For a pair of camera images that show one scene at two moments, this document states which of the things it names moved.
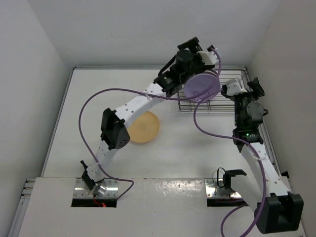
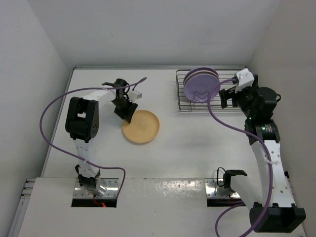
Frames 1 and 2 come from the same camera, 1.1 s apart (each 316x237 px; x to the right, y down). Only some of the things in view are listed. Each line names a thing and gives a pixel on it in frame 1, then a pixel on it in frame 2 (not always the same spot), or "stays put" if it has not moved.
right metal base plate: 213,190 stays put
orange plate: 144,127 stays put
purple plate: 198,83 stays put
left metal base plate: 80,191 stays put
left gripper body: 198,65 → 122,104
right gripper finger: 256,88 → 224,95
